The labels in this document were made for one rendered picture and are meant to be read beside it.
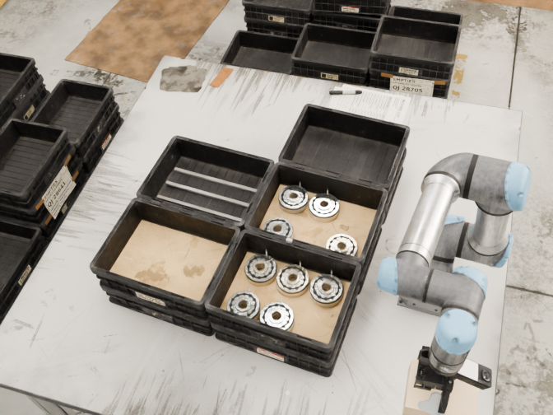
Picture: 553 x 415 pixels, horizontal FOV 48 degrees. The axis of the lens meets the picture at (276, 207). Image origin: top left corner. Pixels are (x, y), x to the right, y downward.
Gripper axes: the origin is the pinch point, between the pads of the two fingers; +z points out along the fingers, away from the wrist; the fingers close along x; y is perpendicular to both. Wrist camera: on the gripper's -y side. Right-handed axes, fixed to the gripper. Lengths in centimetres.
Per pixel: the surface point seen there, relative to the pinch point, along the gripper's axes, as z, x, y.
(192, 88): 39, -128, 114
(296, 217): 26, -60, 50
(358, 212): 26, -67, 30
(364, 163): 26, -89, 32
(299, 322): 26, -23, 40
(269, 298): 26, -28, 52
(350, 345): 39, -24, 25
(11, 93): 52, -121, 206
